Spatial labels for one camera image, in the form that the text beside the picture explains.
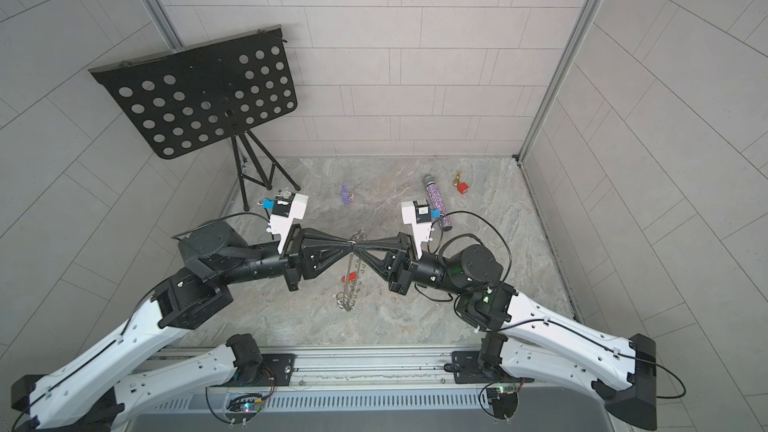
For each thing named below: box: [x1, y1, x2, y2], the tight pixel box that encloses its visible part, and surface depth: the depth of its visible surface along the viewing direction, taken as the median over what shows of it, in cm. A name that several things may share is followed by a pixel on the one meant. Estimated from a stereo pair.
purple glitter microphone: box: [424, 174, 453, 231], surface depth 104 cm
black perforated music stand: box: [89, 25, 301, 211], surface depth 76 cm
